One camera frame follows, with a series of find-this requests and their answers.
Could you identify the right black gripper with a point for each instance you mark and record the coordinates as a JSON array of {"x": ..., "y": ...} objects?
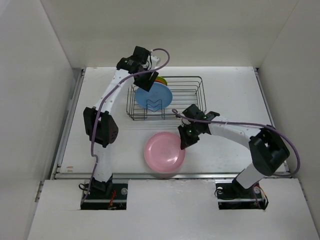
[{"x": 185, "y": 141}]

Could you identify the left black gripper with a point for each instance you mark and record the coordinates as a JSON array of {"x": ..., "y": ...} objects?
[{"x": 145, "y": 84}]

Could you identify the blue plate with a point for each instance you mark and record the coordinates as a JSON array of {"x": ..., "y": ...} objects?
[{"x": 157, "y": 98}]

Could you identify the pink plate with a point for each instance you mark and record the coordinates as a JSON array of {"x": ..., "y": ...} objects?
[{"x": 162, "y": 152}]

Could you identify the wire dish rack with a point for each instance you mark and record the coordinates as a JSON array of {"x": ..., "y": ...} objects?
[{"x": 186, "y": 90}]

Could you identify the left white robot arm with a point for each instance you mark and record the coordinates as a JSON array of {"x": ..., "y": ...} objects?
[{"x": 99, "y": 123}]

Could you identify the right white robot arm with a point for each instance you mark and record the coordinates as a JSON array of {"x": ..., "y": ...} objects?
[{"x": 267, "y": 149}]

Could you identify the green plate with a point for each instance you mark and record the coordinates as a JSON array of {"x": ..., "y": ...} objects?
[{"x": 159, "y": 78}]

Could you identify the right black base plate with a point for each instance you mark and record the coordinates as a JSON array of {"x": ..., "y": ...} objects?
[{"x": 253, "y": 198}]

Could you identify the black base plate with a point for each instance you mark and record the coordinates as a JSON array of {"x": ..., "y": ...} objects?
[
  {"x": 253, "y": 198},
  {"x": 115, "y": 197}
]

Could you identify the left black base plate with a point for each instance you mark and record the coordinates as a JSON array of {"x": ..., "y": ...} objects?
[{"x": 115, "y": 197}]

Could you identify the aluminium rail front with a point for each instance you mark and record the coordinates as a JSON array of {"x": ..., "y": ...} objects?
[{"x": 145, "y": 176}]

